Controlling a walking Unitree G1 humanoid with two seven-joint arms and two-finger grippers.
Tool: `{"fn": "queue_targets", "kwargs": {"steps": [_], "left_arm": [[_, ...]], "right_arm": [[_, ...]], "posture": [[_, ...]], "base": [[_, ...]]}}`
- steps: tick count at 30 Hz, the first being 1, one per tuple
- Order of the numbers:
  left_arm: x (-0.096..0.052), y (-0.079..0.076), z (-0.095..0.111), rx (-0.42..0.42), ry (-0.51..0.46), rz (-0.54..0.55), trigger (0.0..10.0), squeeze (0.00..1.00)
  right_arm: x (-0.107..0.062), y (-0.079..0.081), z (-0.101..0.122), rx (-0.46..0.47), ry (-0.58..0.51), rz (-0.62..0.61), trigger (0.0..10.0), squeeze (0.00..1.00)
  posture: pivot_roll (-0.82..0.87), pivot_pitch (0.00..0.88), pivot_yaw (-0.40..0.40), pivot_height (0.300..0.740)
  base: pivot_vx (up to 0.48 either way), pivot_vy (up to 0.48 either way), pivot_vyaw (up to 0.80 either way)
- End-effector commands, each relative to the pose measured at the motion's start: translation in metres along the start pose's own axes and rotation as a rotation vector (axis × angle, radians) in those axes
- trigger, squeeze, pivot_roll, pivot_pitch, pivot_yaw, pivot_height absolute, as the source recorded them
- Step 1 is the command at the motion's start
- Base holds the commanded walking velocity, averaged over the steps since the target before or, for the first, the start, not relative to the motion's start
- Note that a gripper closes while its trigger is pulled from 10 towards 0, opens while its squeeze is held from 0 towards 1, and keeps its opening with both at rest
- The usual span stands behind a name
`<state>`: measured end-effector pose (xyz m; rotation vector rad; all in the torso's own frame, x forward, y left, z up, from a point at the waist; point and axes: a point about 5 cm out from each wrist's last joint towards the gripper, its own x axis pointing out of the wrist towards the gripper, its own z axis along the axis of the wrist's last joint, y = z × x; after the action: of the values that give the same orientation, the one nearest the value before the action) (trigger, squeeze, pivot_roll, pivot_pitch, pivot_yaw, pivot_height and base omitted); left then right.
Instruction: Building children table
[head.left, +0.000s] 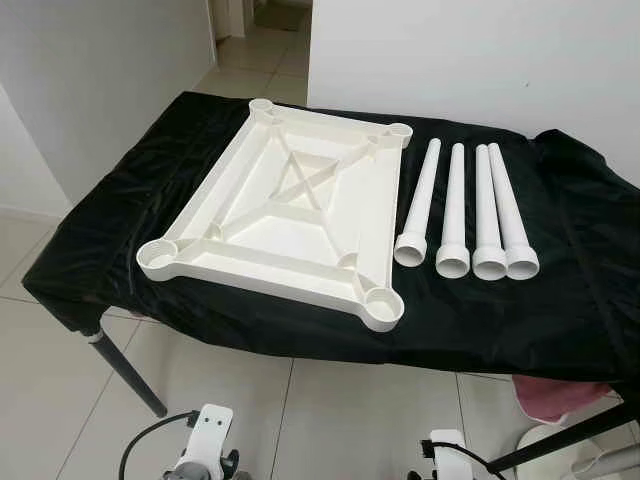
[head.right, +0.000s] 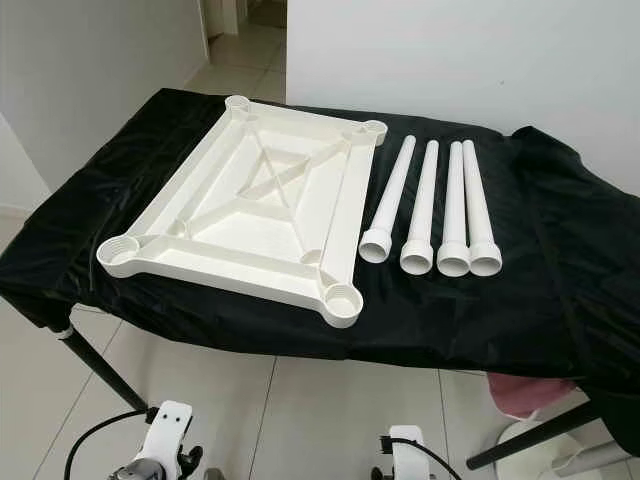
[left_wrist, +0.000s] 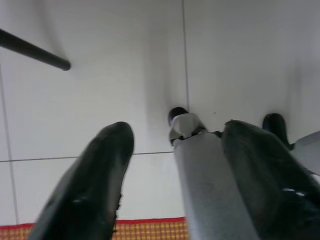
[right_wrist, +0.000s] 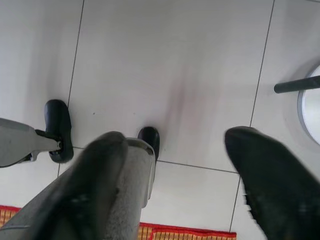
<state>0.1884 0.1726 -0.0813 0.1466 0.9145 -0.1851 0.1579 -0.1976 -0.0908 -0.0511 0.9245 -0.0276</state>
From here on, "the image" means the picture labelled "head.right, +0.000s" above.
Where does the white plastic children table top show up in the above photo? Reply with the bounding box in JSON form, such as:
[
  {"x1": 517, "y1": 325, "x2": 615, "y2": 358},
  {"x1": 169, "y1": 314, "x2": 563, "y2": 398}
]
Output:
[{"x1": 96, "y1": 95, "x2": 389, "y2": 329}]

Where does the white plastic table leg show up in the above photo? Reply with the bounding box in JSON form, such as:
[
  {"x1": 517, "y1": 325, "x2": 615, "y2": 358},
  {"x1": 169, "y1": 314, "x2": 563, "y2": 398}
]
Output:
[
  {"x1": 358, "y1": 135, "x2": 417, "y2": 264},
  {"x1": 437, "y1": 141, "x2": 473, "y2": 278},
  {"x1": 460, "y1": 139, "x2": 503, "y2": 276},
  {"x1": 400, "y1": 140, "x2": 441, "y2": 276}
]

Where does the black metal table leg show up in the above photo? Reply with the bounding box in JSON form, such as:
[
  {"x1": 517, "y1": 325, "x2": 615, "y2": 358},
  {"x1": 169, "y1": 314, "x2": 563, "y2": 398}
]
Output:
[
  {"x1": 58, "y1": 322, "x2": 158, "y2": 416},
  {"x1": 466, "y1": 400, "x2": 640, "y2": 469}
]

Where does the pink cloth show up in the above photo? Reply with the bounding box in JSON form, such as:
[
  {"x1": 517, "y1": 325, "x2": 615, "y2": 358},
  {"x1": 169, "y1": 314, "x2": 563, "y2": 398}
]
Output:
[{"x1": 488, "y1": 372, "x2": 579, "y2": 419}]

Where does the black shiny table cloth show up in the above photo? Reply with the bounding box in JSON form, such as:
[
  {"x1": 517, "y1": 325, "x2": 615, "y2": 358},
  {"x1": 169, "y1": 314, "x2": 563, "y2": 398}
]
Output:
[{"x1": 0, "y1": 88, "x2": 640, "y2": 401}]

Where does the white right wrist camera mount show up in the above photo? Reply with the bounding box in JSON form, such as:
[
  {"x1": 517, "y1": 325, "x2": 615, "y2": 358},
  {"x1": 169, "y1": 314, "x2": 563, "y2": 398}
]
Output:
[{"x1": 388, "y1": 426, "x2": 427, "y2": 480}]

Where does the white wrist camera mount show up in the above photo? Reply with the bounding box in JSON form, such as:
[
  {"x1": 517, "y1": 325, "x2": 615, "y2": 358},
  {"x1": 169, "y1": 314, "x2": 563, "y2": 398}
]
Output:
[
  {"x1": 135, "y1": 401, "x2": 194, "y2": 480},
  {"x1": 388, "y1": 426, "x2": 427, "y2": 480}
]

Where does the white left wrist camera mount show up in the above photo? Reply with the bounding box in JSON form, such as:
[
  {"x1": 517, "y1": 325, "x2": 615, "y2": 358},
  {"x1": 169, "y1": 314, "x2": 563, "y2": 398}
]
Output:
[{"x1": 135, "y1": 401, "x2": 194, "y2": 480}]

